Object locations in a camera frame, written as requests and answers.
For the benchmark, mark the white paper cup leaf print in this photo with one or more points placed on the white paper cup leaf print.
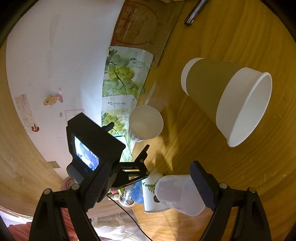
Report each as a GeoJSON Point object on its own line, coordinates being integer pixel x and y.
{"type": "Point", "coordinates": [151, 202]}

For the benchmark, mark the black pen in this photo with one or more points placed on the black pen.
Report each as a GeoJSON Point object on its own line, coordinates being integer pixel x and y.
{"type": "Point", "coordinates": [195, 12]}

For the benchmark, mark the brown cardboard sheet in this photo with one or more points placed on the brown cardboard sheet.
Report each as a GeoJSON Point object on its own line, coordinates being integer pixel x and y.
{"type": "Point", "coordinates": [146, 25]}

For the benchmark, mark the yellow fish wall sticker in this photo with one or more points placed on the yellow fish wall sticker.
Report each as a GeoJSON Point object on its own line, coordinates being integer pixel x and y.
{"type": "Point", "coordinates": [52, 99]}

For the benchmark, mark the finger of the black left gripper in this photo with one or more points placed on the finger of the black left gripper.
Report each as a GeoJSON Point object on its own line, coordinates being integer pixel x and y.
{"type": "Point", "coordinates": [128, 173]}
{"type": "Point", "coordinates": [108, 127]}

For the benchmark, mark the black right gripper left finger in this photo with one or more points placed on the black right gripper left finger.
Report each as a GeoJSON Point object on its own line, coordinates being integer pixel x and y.
{"type": "Point", "coordinates": [48, 222]}

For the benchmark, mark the grape print paper sheet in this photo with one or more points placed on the grape print paper sheet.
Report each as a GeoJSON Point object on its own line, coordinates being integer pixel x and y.
{"type": "Point", "coordinates": [126, 70]}

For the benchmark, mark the olive green paper cup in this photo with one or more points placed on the olive green paper cup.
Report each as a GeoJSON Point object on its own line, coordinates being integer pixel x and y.
{"type": "Point", "coordinates": [235, 98]}

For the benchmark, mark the red wall sticker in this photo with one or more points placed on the red wall sticker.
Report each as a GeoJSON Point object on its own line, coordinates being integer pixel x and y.
{"type": "Point", "coordinates": [35, 128]}

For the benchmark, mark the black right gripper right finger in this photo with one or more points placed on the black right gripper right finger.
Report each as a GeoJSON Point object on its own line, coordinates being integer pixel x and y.
{"type": "Point", "coordinates": [251, 222]}

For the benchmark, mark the pink wall note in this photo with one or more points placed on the pink wall note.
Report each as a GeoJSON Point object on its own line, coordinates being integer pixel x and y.
{"type": "Point", "coordinates": [72, 113]}

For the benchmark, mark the grey checkered paper cup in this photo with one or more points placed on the grey checkered paper cup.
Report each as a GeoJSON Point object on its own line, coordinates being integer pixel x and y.
{"type": "Point", "coordinates": [145, 123]}

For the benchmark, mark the blue plastic cup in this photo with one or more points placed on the blue plastic cup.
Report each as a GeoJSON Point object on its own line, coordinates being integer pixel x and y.
{"type": "Point", "coordinates": [136, 193]}

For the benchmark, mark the translucent white plastic cup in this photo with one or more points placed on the translucent white plastic cup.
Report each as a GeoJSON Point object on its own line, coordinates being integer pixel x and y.
{"type": "Point", "coordinates": [180, 193]}

